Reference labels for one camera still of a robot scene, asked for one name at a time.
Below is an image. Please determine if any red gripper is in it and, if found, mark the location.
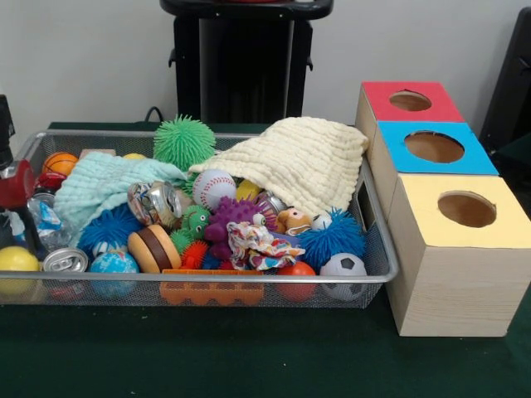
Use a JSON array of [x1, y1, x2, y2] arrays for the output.
[[0, 159, 47, 261]]

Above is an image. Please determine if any crushed clear plastic bottle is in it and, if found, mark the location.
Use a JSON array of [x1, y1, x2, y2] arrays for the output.
[[7, 194, 75, 252]]

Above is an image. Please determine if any orange basketball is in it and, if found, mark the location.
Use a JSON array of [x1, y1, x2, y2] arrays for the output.
[[41, 152, 80, 175]]

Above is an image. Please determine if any green puffer ball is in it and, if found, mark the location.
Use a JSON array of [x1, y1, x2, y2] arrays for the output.
[[152, 114, 217, 172]]

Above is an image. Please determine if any wooden box with three holes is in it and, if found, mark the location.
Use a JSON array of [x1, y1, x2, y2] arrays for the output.
[[355, 80, 520, 337]]

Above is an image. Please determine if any mint green cloth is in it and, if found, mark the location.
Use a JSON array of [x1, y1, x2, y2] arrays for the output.
[[53, 152, 188, 245]]

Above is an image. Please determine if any toy hamburger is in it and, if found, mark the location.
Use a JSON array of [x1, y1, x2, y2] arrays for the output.
[[126, 223, 183, 274]]

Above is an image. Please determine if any crushed drink can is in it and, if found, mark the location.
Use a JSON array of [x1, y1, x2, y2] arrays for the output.
[[127, 181, 184, 228]]

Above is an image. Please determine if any white baseball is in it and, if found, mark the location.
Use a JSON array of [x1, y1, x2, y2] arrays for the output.
[[192, 168, 237, 211]]

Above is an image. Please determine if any purple spiky toy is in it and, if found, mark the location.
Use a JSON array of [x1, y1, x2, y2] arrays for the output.
[[202, 196, 279, 260]]

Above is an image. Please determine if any dark green table cloth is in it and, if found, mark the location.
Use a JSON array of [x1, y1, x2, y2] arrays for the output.
[[0, 121, 531, 398], [490, 131, 531, 177]]

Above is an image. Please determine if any cream waffle cloth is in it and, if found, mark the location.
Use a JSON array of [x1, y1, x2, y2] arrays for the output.
[[189, 116, 370, 219]]

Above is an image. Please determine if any blue puffer ball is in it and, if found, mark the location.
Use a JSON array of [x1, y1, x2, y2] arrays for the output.
[[296, 206, 368, 273]]

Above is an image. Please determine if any soccer ball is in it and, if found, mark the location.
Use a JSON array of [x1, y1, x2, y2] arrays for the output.
[[319, 252, 369, 302]]

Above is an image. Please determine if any black chair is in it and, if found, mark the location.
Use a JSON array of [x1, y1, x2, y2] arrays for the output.
[[479, 7, 531, 144]]

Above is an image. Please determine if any silver wire mesh bin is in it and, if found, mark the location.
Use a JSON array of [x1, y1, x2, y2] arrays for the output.
[[0, 129, 400, 310]]

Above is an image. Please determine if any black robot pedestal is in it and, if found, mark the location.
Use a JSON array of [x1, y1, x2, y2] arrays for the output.
[[159, 0, 335, 124]]

